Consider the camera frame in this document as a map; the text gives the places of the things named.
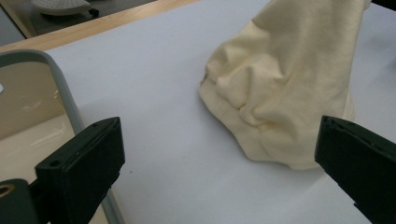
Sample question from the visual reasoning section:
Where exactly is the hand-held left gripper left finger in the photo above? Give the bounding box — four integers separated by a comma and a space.
35, 116, 126, 224

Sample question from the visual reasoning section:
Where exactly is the white chair base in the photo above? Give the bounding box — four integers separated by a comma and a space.
30, 0, 100, 18

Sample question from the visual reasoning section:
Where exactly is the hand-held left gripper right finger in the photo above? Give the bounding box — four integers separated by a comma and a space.
314, 115, 396, 224

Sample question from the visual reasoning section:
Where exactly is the cream cloth garment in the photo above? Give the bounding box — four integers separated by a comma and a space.
198, 0, 374, 171

